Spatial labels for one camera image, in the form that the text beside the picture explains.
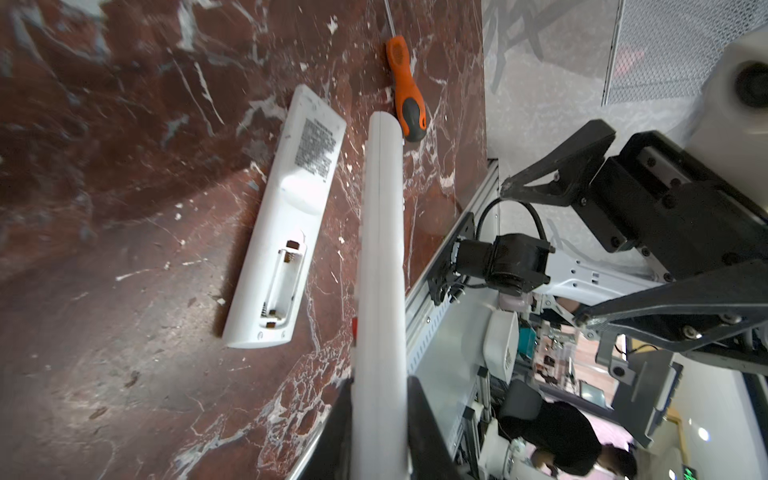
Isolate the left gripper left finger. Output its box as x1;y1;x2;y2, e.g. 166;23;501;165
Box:
299;379;354;480

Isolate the white wire mesh basket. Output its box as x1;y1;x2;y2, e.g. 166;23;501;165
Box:
602;0;767;105

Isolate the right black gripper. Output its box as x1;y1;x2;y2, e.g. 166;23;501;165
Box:
500;119;767;375

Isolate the person in black shirt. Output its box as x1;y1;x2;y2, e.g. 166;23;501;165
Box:
497;379;638;479

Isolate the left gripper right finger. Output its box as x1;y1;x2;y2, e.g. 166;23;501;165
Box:
407;376;460;480

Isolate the pink object in basket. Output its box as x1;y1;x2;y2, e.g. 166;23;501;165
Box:
612;46;645;78

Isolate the white remote control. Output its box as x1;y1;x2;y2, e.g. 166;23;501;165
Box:
222;85;347;349

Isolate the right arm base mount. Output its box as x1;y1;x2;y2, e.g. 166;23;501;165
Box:
426;211;475;306

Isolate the white remote with coloured buttons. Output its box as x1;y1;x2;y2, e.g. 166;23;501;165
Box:
350;111;408;479

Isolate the orange handled screwdriver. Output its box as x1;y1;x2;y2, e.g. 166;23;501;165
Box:
384;0;428;143

